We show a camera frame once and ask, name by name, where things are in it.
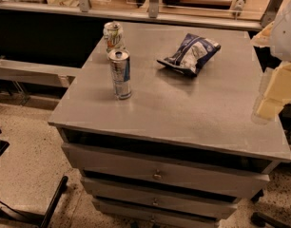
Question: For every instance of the black floor stand leg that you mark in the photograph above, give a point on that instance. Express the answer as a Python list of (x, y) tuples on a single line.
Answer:
[(37, 216)]

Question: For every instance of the grey metal railing beam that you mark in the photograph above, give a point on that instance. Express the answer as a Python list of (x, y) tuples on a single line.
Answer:
[(225, 14)]

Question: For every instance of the grey metal side beam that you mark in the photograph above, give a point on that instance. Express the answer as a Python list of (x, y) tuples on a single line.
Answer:
[(39, 74)]

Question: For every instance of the top grey drawer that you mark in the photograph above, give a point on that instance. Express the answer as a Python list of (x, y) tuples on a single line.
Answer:
[(197, 176)]

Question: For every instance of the blue white chip bag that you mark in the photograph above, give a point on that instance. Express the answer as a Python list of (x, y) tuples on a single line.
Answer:
[(191, 56)]

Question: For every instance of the bottom grey drawer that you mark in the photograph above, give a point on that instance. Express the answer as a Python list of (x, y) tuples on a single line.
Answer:
[(152, 215)]

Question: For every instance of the silver blue redbull can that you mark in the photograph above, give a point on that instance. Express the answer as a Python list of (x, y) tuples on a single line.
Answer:
[(119, 61)]

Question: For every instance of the grey drawer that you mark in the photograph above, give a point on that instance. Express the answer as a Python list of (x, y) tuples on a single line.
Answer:
[(158, 198), (152, 215), (197, 176)]

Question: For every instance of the white green soda can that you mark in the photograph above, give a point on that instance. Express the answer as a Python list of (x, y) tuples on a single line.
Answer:
[(114, 36)]

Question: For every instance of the middle grey drawer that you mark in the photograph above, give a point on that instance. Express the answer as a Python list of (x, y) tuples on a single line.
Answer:
[(158, 198)]

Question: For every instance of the black caster base right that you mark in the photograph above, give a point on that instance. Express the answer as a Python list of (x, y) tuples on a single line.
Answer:
[(260, 219)]

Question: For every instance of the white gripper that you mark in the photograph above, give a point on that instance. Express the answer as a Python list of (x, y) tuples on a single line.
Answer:
[(286, 37)]

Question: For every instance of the grey drawer cabinet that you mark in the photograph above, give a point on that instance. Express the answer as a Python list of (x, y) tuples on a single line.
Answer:
[(206, 119)]

